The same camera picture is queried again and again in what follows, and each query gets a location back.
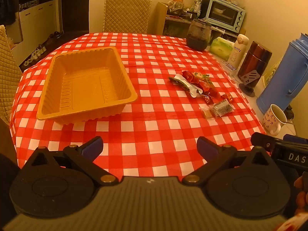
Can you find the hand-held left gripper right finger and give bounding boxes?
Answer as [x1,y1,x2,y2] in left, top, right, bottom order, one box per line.
[182,136,275,186]

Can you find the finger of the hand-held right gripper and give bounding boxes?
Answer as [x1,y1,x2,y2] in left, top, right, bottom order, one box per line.
[283,134,308,143]
[251,132,275,151]

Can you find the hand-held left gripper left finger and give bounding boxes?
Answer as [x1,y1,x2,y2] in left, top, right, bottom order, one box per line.
[26,136,118,186]

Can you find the silver candy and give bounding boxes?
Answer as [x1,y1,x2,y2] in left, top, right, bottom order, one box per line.
[209,100,234,117]

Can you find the red gold snack packet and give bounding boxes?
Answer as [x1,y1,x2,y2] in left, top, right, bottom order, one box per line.
[198,80,214,94]

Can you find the orange plastic tray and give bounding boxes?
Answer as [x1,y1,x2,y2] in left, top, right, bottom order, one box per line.
[36,46,138,125]

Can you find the green white snack pouch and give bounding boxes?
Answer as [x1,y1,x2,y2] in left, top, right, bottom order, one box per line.
[168,74,202,98]

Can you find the red green candy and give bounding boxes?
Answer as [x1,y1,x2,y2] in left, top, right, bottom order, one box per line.
[192,73,210,82]

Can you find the person's right forearm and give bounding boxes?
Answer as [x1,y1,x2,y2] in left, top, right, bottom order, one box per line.
[277,215,308,231]

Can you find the person's right hand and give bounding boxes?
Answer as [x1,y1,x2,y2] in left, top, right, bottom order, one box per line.
[294,176,308,212]

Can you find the white patterned mug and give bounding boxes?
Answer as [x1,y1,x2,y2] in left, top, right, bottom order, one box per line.
[263,104,288,136]

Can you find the grey phone stand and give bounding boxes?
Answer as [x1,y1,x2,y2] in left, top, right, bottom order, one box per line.
[241,70,260,98]

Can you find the blue thermos jug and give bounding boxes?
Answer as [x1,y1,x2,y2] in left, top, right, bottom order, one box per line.
[256,32,308,121]

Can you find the red checkered tablecloth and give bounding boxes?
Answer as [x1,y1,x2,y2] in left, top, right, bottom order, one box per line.
[10,32,267,178]

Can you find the brown metal thermos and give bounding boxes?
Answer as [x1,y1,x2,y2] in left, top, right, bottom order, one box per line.
[238,41,272,86]

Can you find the blue white small box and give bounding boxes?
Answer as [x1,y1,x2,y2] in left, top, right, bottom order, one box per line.
[221,61,237,72]

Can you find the white thermos bottle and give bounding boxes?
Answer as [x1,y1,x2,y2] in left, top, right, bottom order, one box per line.
[227,34,249,69]

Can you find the green tissue pack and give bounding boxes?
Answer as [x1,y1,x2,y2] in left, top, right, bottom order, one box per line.
[209,37,235,60]

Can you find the row of shoes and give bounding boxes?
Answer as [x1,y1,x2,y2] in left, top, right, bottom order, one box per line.
[23,31,60,69]

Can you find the quilted beige chair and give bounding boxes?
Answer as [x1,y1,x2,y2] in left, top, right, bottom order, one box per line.
[103,0,152,33]
[0,25,23,126]

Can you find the dark glass jar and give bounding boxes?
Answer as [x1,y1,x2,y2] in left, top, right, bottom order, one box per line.
[186,19,212,51]

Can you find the blue toaster oven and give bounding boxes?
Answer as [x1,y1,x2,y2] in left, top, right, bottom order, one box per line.
[206,0,246,32]

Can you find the wooden shelf unit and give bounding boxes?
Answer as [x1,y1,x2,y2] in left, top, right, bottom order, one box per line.
[154,2,247,39]

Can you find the white cabinet unit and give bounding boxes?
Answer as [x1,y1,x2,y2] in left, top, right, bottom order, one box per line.
[18,0,62,44]

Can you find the green snack bag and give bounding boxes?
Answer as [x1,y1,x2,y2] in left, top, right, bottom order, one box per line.
[192,0,203,13]

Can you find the dark door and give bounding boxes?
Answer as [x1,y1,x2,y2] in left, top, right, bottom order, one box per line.
[61,0,90,33]

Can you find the candy jar with orange lid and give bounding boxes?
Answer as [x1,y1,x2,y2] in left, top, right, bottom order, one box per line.
[168,0,184,13]

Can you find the hanging dark coat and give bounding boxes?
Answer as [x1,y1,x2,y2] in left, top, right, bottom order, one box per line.
[0,0,20,26]

